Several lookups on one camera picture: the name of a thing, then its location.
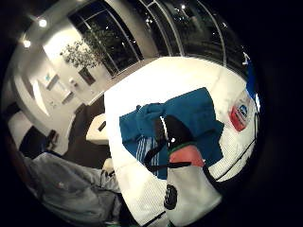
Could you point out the blue striped towel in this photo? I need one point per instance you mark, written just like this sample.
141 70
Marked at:
195 110

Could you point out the black item on side table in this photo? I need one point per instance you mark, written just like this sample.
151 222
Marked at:
102 126

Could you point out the blue chair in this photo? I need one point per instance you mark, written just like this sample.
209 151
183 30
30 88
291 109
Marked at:
251 78

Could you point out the the person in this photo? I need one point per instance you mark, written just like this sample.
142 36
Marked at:
72 189

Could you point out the potted indoor tree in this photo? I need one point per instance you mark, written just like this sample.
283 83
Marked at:
80 55

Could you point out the round ceiling lamp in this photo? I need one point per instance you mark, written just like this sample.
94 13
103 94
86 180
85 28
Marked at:
42 22
26 43

